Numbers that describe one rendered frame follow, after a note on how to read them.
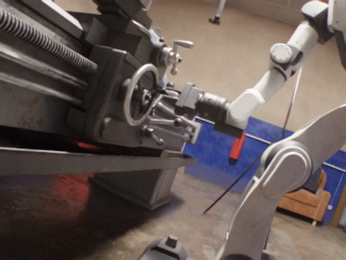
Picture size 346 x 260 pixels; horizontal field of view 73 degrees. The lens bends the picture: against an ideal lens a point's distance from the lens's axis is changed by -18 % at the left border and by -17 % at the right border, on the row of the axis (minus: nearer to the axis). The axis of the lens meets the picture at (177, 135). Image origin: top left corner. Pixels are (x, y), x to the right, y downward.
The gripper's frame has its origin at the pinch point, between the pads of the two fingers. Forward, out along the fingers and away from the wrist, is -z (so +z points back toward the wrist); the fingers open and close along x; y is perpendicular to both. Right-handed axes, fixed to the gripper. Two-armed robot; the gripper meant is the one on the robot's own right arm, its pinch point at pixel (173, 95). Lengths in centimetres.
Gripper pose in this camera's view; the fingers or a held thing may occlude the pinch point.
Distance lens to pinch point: 95.6
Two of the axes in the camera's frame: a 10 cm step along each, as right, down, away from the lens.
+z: 9.1, 3.3, -2.7
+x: 4.0, -8.6, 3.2
